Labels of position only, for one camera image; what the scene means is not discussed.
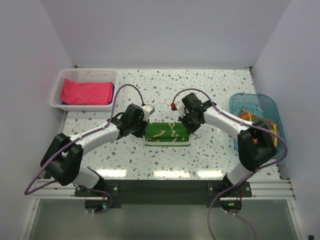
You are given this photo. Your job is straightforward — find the yellow green patterned towel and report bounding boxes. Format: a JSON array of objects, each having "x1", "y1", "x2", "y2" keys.
[{"x1": 144, "y1": 122, "x2": 191, "y2": 147}]

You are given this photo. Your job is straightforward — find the pink towel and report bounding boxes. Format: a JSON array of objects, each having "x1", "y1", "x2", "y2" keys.
[{"x1": 60, "y1": 78, "x2": 115, "y2": 105}]

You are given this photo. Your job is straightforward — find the orange grey patterned towel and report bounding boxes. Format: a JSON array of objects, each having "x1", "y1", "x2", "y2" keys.
[{"x1": 236, "y1": 109, "x2": 279, "y2": 148}]

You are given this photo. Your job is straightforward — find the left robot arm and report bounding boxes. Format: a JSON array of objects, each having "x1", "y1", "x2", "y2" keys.
[{"x1": 40, "y1": 103, "x2": 155, "y2": 197}]

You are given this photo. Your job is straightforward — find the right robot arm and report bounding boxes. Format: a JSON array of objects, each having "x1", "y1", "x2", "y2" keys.
[{"x1": 170, "y1": 92, "x2": 277, "y2": 197}]

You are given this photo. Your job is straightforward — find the blue folded towel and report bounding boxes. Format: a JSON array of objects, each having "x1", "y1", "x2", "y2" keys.
[{"x1": 61, "y1": 83, "x2": 116, "y2": 106}]

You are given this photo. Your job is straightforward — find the white plastic basket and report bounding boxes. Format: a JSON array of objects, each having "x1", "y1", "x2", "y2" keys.
[{"x1": 49, "y1": 68, "x2": 120, "y2": 112}]

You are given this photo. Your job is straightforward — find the teal plastic tub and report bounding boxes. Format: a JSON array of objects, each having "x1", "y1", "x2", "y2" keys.
[{"x1": 228, "y1": 92, "x2": 288, "y2": 161}]

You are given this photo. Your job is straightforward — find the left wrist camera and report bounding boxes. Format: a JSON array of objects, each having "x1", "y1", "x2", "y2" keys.
[{"x1": 141, "y1": 104, "x2": 155, "y2": 119}]

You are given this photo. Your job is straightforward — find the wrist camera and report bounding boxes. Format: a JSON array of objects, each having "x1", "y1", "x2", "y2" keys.
[
  {"x1": 170, "y1": 101, "x2": 185, "y2": 116},
  {"x1": 141, "y1": 104, "x2": 155, "y2": 119}
]

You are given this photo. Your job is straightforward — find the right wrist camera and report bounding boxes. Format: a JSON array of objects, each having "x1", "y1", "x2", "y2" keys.
[{"x1": 170, "y1": 101, "x2": 185, "y2": 116}]

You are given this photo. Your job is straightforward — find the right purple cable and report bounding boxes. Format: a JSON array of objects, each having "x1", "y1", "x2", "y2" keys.
[{"x1": 172, "y1": 88, "x2": 289, "y2": 240}]

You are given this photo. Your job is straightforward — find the purple cable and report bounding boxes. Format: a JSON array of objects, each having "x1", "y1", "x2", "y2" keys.
[
  {"x1": 172, "y1": 88, "x2": 289, "y2": 240},
  {"x1": 23, "y1": 84, "x2": 151, "y2": 216}
]

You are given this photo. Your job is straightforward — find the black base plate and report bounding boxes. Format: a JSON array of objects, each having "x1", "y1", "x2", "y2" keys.
[{"x1": 74, "y1": 178, "x2": 252, "y2": 210}]

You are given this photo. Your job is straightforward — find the aluminium rail frame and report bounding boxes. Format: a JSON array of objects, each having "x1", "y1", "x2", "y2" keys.
[{"x1": 18, "y1": 159, "x2": 307, "y2": 240}]

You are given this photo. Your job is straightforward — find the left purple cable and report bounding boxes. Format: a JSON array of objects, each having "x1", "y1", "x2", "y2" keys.
[{"x1": 23, "y1": 84, "x2": 151, "y2": 216}]

